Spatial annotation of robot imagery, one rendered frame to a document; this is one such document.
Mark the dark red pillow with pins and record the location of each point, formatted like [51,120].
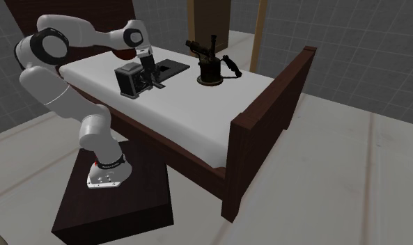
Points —
[124,53]

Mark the dark wood bed white mattress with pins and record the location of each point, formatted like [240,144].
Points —
[192,112]

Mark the black flat tablet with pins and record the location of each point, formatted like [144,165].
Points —
[176,67]

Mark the dark robot stand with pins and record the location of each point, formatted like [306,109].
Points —
[118,210]

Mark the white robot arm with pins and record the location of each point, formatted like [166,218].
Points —
[50,88]

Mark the dark brass blowtorch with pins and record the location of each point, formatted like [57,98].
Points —
[210,70]

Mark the black box grey top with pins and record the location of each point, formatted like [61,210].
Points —
[126,81]

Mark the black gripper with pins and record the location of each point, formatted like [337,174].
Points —
[147,64]

